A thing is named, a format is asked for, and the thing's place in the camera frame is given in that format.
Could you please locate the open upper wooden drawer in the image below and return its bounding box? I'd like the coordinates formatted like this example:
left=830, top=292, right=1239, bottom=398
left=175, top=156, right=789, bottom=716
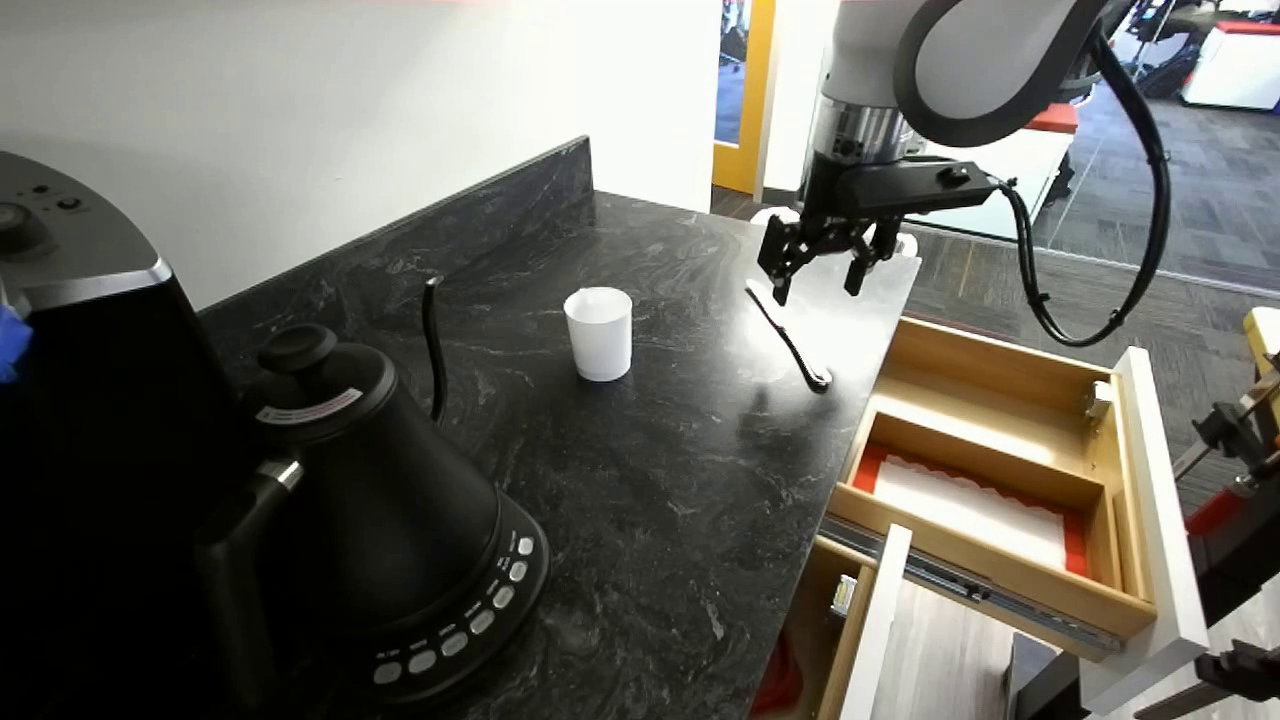
left=834, top=322, right=1210, bottom=668

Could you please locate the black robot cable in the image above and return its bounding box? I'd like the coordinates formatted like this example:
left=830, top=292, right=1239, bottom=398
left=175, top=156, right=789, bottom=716
left=995, top=32, right=1177, bottom=351

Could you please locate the yellow door frame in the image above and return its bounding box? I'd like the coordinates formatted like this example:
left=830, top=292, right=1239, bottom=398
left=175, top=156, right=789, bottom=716
left=714, top=0, right=778, bottom=196

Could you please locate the white liner in drawer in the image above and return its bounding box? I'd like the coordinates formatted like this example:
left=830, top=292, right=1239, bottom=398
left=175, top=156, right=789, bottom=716
left=869, top=455, right=1070, bottom=568

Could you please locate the white mug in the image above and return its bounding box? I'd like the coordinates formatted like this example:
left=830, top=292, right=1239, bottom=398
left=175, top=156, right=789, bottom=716
left=566, top=288, right=631, bottom=386

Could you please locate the black gooseneck kettle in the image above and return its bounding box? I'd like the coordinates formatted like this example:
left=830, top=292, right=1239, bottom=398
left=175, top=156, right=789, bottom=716
left=197, top=326, right=502, bottom=712

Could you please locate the black coffee machine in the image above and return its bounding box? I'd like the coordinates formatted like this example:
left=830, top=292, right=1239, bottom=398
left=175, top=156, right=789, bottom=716
left=0, top=153, right=252, bottom=720

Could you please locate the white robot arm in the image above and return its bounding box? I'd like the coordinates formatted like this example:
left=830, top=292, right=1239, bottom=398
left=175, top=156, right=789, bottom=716
left=756, top=0, right=1110, bottom=306

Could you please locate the black kettle base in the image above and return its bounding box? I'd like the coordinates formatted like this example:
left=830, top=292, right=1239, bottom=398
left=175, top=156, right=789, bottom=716
left=360, top=495, right=547, bottom=709

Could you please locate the open lower drawer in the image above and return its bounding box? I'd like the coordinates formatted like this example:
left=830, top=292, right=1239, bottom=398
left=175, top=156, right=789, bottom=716
left=752, top=526, right=1013, bottom=720

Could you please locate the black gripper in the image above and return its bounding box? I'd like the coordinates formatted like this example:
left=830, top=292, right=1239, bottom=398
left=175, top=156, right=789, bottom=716
left=759, top=156, right=995, bottom=309

